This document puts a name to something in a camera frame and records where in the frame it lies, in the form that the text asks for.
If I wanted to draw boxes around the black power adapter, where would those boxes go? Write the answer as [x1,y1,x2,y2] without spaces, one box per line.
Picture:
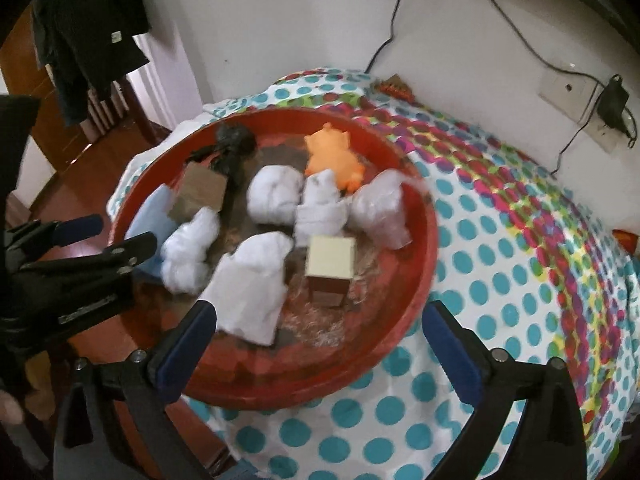
[597,74,629,136]

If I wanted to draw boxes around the white cloth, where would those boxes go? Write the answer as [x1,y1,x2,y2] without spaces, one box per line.
[200,231,294,347]

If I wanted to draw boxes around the red orange snack wrapper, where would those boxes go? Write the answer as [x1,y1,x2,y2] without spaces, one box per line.
[374,74,416,104]

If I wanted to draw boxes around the clear plastic bag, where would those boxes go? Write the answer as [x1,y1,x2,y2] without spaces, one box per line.
[347,169,427,250]

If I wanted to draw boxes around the white towel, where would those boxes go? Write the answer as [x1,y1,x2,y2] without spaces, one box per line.
[294,169,348,247]

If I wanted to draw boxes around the white wall socket plate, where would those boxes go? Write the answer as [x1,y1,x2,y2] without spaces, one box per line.
[538,68,624,154]

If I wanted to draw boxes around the black plastic bag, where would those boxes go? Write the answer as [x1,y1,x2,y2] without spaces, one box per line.
[184,122,257,217]

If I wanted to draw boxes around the round red rusty tray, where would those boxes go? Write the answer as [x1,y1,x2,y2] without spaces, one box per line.
[110,108,438,411]

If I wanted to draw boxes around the brown red small box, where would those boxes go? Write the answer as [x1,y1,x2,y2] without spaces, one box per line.
[168,162,228,223]

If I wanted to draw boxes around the red barcode box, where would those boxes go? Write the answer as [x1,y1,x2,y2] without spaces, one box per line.
[305,235,356,308]

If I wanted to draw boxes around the red orange packet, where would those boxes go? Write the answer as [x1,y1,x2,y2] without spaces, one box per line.
[612,229,639,255]

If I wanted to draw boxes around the orange rubber animal toy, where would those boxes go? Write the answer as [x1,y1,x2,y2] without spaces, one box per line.
[304,122,366,194]

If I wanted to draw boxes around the black monitor cable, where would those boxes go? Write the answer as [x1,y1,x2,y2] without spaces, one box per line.
[363,0,422,75]

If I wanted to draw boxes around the light blue towel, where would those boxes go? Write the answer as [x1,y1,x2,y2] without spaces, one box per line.
[125,184,179,281]

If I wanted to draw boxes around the dark hanging clothes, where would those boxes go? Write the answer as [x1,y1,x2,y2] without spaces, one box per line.
[32,0,151,125]

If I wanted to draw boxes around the black power cable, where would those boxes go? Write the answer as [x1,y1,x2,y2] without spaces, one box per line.
[473,0,639,176]

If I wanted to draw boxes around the colourful polka dot bedsheet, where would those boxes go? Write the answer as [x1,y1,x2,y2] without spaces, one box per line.
[106,66,640,480]

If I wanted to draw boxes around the white twisted sock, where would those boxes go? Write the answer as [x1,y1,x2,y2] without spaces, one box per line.
[160,207,220,296]

